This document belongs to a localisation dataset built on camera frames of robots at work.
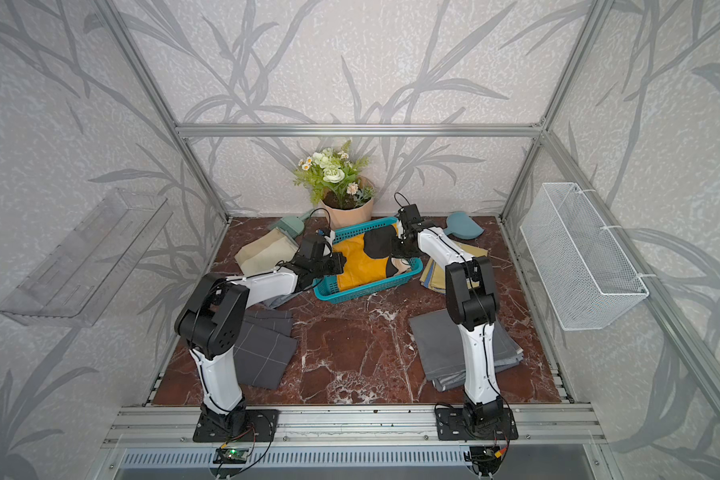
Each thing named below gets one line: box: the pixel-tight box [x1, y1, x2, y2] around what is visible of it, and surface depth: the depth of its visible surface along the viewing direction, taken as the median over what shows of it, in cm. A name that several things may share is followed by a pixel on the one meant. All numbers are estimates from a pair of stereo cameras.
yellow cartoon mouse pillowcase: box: [333, 224, 399, 292], surface depth 103 cm
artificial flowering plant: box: [292, 140, 375, 210], surface depth 93 cm
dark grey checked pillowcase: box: [233, 308, 298, 390], surface depth 85 cm
